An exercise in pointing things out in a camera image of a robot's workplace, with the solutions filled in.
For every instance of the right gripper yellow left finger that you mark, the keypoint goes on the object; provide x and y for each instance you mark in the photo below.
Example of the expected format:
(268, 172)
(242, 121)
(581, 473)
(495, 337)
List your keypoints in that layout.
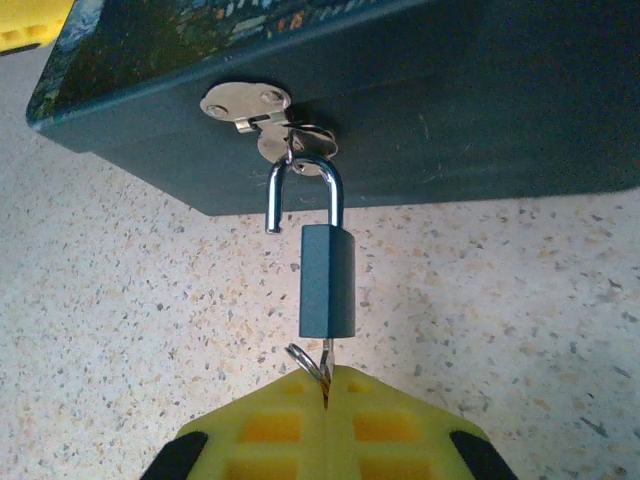
(270, 430)

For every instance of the dark blue padlock silver shackle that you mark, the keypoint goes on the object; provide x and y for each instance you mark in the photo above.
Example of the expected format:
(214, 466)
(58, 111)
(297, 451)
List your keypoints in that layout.
(327, 285)

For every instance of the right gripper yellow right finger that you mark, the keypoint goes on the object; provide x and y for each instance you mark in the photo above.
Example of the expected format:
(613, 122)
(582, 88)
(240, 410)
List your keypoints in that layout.
(390, 430)

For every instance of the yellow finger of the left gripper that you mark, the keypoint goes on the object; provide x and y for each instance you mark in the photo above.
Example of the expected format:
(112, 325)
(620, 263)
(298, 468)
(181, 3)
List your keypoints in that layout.
(30, 15)

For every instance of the silver hasp on box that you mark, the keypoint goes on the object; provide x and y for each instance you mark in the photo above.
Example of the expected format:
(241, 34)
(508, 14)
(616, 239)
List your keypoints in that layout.
(240, 102)

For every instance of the dark blue painted tin box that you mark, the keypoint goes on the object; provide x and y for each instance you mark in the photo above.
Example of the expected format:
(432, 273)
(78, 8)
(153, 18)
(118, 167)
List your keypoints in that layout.
(450, 125)

